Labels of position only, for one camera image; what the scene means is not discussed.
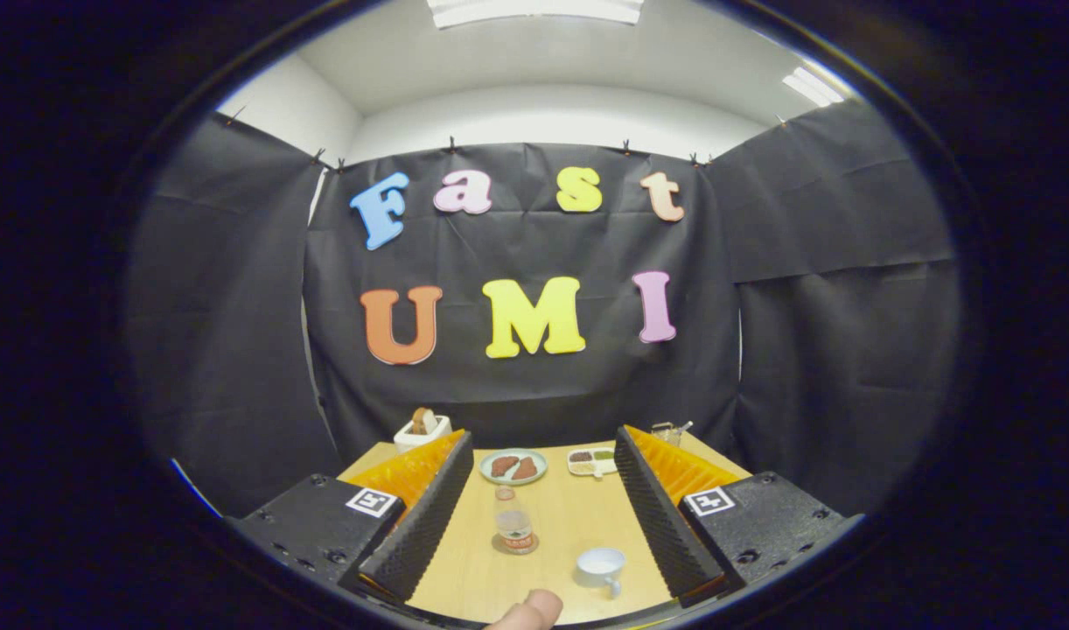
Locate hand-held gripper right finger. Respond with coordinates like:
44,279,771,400
613,425,868,608

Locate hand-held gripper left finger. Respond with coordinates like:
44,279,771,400
224,429,474,605

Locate white cup with handle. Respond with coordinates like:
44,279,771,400
575,548,627,599

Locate clear juice bottle red label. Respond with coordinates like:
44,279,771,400
495,486,535,552

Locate white toaster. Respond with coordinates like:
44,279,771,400
394,414,453,453

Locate white divided condiment dish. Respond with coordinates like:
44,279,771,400
567,447,618,479

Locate pale green plate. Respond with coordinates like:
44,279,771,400
479,448,548,487

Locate wooden table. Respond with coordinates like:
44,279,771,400
338,433,754,624

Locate black backdrop cloth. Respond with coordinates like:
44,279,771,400
123,109,964,517

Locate small ceiling light panel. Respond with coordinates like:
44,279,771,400
781,66,846,108

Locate large ceiling light panel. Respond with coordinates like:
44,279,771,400
427,0,645,29

